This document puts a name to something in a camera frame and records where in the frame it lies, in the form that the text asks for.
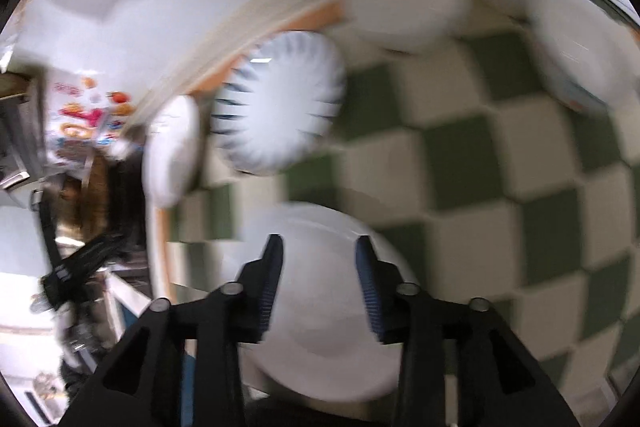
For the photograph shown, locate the small white bowl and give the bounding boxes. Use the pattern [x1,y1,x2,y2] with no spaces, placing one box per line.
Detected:
[142,95,201,209]

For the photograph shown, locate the blue leaf pattern plate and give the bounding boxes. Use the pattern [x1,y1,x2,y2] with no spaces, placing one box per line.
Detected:
[212,30,346,176]

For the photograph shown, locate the plain white bowl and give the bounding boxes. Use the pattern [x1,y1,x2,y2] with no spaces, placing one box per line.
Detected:
[345,0,472,54]

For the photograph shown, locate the floral white bowl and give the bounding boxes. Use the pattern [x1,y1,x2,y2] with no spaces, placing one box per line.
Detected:
[528,0,639,115]

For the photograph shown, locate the green checkered table mat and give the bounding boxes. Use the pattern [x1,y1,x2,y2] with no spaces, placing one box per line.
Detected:
[162,4,639,397]

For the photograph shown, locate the colourful sticker poster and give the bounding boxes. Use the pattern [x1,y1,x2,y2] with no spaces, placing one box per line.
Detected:
[43,69,137,169]

